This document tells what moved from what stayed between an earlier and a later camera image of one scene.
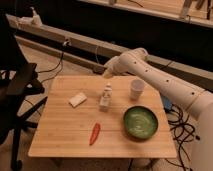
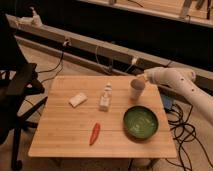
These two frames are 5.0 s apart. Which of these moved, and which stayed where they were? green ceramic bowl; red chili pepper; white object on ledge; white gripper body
Moved: white gripper body
Stayed: green ceramic bowl; red chili pepper; white object on ledge
